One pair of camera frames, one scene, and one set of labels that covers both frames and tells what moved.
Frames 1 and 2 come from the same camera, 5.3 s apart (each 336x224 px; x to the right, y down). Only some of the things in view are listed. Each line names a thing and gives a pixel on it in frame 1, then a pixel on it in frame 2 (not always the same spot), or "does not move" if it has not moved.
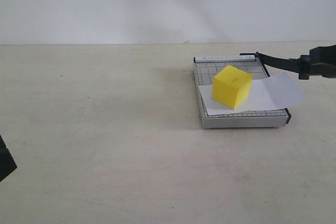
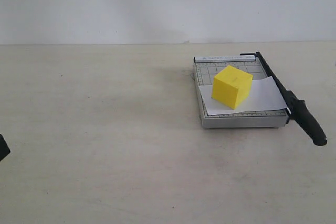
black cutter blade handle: (301, 66) → (296, 108)
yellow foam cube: (231, 86) does not move
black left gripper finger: (7, 163) → (4, 149)
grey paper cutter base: (206, 67) does not move
